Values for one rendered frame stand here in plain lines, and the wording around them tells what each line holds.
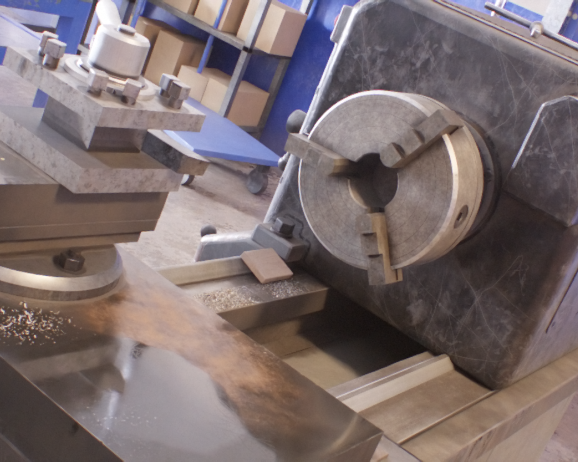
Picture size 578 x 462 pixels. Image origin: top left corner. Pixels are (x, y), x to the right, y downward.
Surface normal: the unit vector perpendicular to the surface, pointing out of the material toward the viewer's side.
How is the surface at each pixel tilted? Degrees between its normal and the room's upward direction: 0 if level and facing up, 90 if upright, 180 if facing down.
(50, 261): 0
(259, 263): 18
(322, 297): 90
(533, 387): 0
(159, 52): 90
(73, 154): 0
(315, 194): 90
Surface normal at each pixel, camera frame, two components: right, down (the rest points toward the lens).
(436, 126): -0.53, 0.06
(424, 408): 0.37, -0.88
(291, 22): 0.78, 0.47
